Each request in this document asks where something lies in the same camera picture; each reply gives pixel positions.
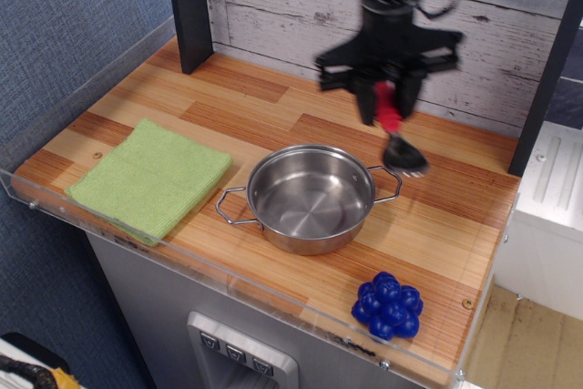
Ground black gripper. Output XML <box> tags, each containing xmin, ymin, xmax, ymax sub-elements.
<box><xmin>315</xmin><ymin>1</ymin><xmax>463</xmax><ymax>126</ymax></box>

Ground red handled metal spoon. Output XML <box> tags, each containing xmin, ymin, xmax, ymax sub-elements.
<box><xmin>373</xmin><ymin>81</ymin><xmax>429</xmax><ymax>177</ymax></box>

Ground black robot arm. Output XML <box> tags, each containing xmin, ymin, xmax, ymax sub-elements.
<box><xmin>315</xmin><ymin>0</ymin><xmax>463</xmax><ymax>125</ymax></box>

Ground green cloth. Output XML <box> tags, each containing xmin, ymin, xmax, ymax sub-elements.
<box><xmin>66</xmin><ymin>118</ymin><xmax>232</xmax><ymax>246</ymax></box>

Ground stainless steel pot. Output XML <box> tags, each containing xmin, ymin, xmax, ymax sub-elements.
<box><xmin>216</xmin><ymin>144</ymin><xmax>403</xmax><ymax>256</ymax></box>

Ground blue toy grapes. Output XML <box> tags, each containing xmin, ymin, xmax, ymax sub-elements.
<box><xmin>351</xmin><ymin>271</ymin><xmax>424</xmax><ymax>341</ymax></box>

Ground white side cabinet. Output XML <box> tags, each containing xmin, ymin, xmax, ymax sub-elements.
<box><xmin>493</xmin><ymin>122</ymin><xmax>582</xmax><ymax>319</ymax></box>

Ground grey toy fridge cabinet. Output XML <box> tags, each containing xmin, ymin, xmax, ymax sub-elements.
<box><xmin>88</xmin><ymin>233</ymin><xmax>456</xmax><ymax>388</ymax></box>

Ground silver dispenser button panel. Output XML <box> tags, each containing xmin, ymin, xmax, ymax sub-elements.
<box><xmin>187</xmin><ymin>312</ymin><xmax>300</xmax><ymax>388</ymax></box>

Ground yellow object bottom left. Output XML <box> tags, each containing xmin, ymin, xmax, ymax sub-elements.
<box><xmin>50</xmin><ymin>368</ymin><xmax>82</xmax><ymax>389</ymax></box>

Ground dark right upright post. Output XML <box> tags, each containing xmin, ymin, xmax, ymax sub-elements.
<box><xmin>507</xmin><ymin>0</ymin><xmax>582</xmax><ymax>177</ymax></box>

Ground clear acrylic guard rail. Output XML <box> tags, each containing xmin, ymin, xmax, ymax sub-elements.
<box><xmin>0</xmin><ymin>24</ymin><xmax>468</xmax><ymax>385</ymax></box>

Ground black braided cable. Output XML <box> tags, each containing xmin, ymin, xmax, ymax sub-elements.
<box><xmin>0</xmin><ymin>354</ymin><xmax>58</xmax><ymax>389</ymax></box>

